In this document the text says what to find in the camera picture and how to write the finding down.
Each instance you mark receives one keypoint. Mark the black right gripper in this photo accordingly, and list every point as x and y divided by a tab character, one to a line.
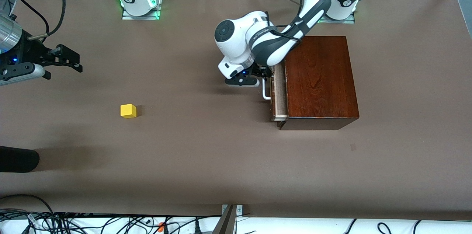
32	52

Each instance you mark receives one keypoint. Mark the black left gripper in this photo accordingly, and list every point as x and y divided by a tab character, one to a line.
264	71

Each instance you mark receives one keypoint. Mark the yellow cube block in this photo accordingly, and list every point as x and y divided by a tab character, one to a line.
128	111

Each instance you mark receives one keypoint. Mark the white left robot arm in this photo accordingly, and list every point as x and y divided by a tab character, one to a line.
236	38

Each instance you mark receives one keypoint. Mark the dark wooden cabinet casing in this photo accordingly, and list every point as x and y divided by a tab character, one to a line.
320	79

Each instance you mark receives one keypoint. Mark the brown table cover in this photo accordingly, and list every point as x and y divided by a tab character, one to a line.
221	160

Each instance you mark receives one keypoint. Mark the grey diagonal bar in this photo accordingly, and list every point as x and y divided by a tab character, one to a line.
225	224

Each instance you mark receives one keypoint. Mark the small orange plug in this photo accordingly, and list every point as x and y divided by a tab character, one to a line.
161	226

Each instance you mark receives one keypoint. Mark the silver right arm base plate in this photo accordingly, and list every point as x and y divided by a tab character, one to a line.
127	16

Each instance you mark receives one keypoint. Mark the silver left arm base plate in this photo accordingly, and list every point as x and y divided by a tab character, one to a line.
346	21

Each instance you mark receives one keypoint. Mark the small metal edge bracket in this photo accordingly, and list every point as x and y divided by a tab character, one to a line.
239	210

